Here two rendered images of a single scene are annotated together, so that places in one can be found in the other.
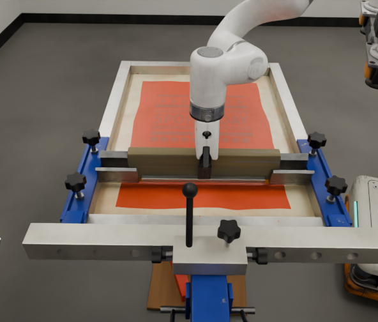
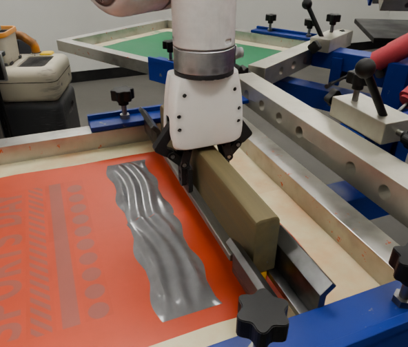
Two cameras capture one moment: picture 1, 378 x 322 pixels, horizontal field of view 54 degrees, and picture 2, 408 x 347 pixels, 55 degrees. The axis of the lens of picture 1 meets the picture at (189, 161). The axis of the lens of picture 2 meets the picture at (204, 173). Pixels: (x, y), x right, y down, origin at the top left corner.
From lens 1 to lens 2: 0.99 m
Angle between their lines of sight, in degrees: 84
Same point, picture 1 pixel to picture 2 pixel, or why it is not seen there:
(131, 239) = not seen: outside the picture
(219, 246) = (362, 102)
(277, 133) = (49, 164)
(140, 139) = (107, 338)
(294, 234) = (282, 98)
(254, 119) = (2, 189)
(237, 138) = (69, 196)
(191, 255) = (393, 111)
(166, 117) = not seen: outside the picture
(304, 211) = not seen: hidden behind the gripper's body
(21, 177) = not seen: outside the picture
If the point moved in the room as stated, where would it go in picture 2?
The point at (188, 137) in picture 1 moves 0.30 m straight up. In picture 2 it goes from (79, 254) to (25, 5)
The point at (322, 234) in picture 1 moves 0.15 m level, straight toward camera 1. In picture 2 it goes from (268, 90) to (344, 93)
